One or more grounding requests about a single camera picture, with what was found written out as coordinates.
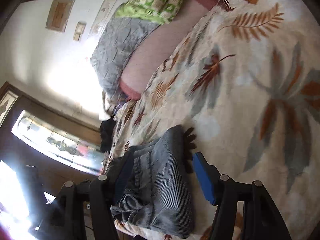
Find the grey-blue denim pants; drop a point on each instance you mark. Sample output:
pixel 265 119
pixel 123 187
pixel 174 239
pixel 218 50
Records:
pixel 158 195

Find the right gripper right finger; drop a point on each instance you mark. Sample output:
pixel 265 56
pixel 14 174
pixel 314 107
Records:
pixel 208 177

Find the leaf-pattern fleece blanket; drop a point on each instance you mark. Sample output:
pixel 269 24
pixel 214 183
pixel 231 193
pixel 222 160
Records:
pixel 246 79

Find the green patterned folded quilt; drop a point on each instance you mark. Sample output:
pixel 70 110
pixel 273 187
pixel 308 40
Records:
pixel 157 11

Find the beige wall switch plate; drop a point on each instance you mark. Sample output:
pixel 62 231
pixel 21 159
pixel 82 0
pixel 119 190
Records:
pixel 80 27

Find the stained glass wooden door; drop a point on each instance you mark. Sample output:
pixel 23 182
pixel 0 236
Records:
pixel 33 134

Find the pink sofa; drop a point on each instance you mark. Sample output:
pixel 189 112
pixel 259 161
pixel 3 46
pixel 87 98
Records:
pixel 159 45

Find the framed wall picture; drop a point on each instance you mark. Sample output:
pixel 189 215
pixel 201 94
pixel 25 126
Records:
pixel 59 14

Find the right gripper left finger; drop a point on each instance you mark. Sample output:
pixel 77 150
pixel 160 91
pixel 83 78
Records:
pixel 119 172

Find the black garment pile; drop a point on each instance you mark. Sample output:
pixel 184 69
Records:
pixel 106 134

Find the grey quilted pillow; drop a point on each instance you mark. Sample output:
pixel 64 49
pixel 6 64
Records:
pixel 120 39

